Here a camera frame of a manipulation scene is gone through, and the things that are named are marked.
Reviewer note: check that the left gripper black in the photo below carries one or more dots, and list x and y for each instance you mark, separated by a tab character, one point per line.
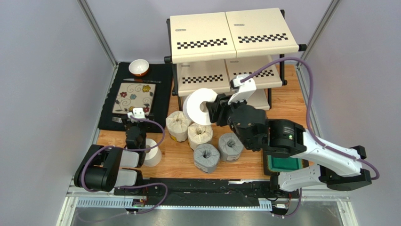
128	123

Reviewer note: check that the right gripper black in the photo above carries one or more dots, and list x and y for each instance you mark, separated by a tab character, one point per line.
216	108

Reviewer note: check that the white paper roll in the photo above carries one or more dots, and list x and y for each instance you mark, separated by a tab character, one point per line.
192	106
154	155

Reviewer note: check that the beige roll front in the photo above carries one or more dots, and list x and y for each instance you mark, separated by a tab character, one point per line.
199	134

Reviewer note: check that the beige roll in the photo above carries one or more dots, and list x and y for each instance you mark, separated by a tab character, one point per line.
177	124
199	134

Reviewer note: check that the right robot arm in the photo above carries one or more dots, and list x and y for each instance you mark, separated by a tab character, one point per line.
336	167

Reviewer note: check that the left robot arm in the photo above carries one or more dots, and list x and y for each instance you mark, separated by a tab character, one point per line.
105	168

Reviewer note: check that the cream checkered three-tier shelf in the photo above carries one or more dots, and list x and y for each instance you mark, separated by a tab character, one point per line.
209	50

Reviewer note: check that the floral square plate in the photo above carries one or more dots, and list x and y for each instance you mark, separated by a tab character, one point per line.
132	95

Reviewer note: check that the beige wrapped roll back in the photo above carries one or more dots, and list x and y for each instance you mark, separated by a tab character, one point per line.
177	124

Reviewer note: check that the black cloth placemat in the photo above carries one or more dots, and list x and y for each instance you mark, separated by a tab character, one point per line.
157	72

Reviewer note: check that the grey wrapped roll right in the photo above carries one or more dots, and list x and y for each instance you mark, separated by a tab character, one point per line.
230	147

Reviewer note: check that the grey wrapped roll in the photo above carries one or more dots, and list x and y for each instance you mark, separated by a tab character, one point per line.
206	158
230	147

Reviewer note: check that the grey wrapped roll left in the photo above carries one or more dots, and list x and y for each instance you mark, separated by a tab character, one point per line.
206	158

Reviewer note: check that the white and orange bowl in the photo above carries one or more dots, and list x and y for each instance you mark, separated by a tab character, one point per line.
139	67

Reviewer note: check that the green square dish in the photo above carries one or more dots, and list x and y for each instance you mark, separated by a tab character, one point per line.
278	160

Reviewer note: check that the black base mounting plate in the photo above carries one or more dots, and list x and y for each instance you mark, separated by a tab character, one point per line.
207	192

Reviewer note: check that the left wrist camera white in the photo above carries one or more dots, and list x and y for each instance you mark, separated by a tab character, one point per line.
136	114

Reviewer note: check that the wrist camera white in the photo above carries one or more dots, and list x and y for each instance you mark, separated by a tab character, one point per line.
136	114
243	88

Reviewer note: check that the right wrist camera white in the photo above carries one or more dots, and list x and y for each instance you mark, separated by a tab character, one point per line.
243	88

